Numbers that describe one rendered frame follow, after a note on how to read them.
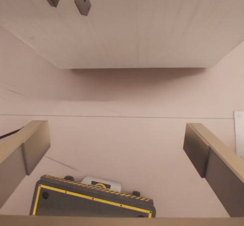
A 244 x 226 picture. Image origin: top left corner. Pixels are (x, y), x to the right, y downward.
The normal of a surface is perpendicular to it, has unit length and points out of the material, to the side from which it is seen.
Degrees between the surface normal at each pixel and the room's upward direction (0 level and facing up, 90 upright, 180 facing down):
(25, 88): 0
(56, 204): 0
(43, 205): 0
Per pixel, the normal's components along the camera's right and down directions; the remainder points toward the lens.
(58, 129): -0.10, -0.14
